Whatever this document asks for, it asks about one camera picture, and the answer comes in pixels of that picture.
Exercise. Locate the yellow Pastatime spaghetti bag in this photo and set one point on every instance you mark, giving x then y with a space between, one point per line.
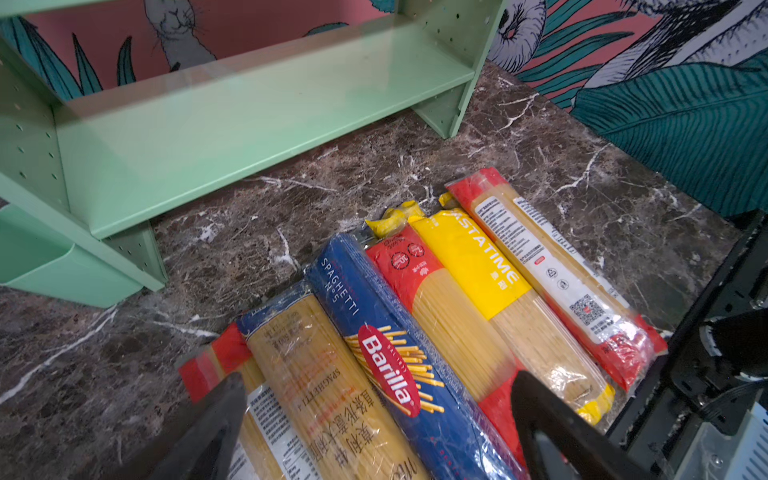
519 315

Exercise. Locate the red white-label spaghetti bag left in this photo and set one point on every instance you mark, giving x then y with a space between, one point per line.
223 358

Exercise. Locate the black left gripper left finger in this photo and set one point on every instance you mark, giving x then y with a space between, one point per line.
198 444

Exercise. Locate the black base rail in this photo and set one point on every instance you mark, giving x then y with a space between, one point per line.
701 412

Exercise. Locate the green metal shelf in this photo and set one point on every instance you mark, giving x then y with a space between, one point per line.
82 179

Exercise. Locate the red yellow spaghetti bag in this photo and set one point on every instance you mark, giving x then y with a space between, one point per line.
481 360

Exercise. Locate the blue yellow spaghetti bag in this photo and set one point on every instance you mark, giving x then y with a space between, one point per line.
324 391

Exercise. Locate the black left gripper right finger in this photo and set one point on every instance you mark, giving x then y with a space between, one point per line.
557 443

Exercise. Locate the red spaghetti bag white label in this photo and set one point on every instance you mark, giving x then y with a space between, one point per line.
603 322

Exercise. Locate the blue Barilla spaghetti bag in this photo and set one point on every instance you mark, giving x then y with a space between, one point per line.
436 413

